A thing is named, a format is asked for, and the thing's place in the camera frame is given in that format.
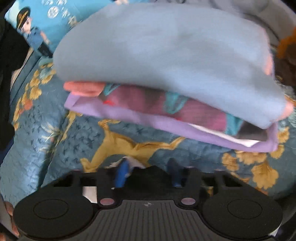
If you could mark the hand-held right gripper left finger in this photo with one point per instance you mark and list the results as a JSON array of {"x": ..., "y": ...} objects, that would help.
[{"x": 121, "y": 176}]

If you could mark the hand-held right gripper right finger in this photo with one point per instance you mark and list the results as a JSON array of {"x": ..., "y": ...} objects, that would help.
[{"x": 174, "y": 176}]

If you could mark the black cardigan with white trim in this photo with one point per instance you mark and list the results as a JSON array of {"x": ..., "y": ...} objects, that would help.
[{"x": 150, "y": 183}]

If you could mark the stack of folded clothes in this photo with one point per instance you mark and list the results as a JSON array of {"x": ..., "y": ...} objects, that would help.
[{"x": 161, "y": 58}]

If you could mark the person's left hand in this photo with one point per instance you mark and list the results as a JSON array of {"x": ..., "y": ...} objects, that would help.
[{"x": 10, "y": 209}]

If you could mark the blue floral bedspread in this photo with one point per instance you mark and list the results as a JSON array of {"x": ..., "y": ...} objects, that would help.
[{"x": 69, "y": 139}]

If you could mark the magenta teal patterned folded garment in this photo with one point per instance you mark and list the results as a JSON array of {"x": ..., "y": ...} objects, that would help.
[{"x": 143, "y": 99}]

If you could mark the black cloth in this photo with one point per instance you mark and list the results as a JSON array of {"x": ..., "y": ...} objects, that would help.
[{"x": 9, "y": 81}]

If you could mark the red panda plush toy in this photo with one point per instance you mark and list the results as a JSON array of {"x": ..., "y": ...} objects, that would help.
[{"x": 286, "y": 46}]

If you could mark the blue cartoon printed pillow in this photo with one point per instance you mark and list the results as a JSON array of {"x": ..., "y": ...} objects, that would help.
[{"x": 53, "y": 18}]

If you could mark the grey patterned pillow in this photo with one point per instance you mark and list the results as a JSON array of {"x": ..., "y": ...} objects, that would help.
[{"x": 242, "y": 7}]

